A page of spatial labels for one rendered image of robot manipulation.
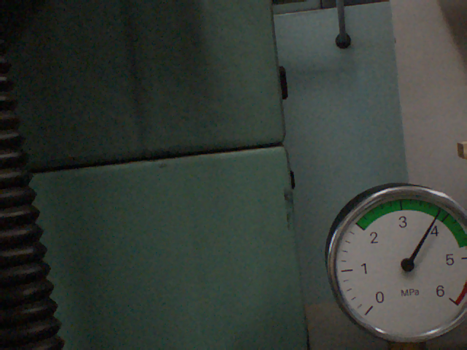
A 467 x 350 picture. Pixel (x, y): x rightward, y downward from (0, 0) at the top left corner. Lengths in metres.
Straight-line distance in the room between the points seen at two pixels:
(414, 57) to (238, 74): 2.47
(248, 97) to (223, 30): 0.03
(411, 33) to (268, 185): 2.48
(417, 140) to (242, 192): 2.47
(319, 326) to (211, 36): 0.15
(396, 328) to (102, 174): 0.15
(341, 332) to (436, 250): 0.09
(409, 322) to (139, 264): 0.13
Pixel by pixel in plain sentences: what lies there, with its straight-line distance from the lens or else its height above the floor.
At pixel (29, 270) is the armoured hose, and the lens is 0.33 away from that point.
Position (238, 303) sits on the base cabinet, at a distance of 0.45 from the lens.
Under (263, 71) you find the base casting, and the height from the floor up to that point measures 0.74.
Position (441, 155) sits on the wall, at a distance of 2.92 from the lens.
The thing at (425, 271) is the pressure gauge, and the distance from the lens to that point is 0.39.
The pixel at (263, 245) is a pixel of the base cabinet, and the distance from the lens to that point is 0.45.
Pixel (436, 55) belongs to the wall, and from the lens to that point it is 2.92.
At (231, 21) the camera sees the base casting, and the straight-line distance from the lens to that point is 0.45.
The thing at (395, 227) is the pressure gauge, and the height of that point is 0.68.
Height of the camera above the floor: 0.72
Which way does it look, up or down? 3 degrees down
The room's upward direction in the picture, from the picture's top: 6 degrees counter-clockwise
